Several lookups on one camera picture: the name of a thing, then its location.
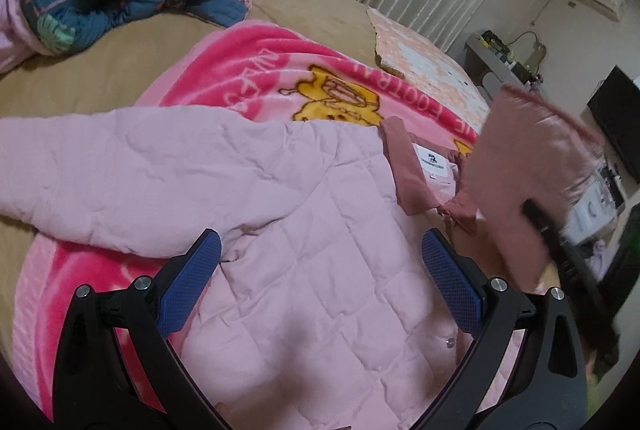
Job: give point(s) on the pink printed blanket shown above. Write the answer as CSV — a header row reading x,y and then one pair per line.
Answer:
x,y
240,60

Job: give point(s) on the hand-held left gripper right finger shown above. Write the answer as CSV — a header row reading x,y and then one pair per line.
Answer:
x,y
450,277

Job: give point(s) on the pink patchwork quilt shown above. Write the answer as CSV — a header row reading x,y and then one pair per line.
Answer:
x,y
425,60

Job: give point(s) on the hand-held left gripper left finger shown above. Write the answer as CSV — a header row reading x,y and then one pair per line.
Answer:
x,y
192,277

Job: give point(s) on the small clutter on desk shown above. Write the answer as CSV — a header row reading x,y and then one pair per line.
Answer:
x,y
505,50

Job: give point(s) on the gooseneck desk lamp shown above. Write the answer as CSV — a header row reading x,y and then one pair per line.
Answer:
x,y
530,42

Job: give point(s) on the grey shelf with clutter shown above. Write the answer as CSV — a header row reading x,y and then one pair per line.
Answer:
x,y
482,60

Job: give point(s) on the white drawer cabinet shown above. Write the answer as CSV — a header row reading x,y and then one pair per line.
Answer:
x,y
595,210

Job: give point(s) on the black television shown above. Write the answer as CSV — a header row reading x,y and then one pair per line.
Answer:
x,y
617,120

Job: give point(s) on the pink quilted jacket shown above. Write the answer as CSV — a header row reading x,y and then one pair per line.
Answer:
x,y
300,210

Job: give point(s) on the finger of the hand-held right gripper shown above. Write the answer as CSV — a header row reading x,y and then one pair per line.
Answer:
x,y
575,280

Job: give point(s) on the tan bed sheet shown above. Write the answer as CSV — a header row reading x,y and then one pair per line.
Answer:
x,y
125,50

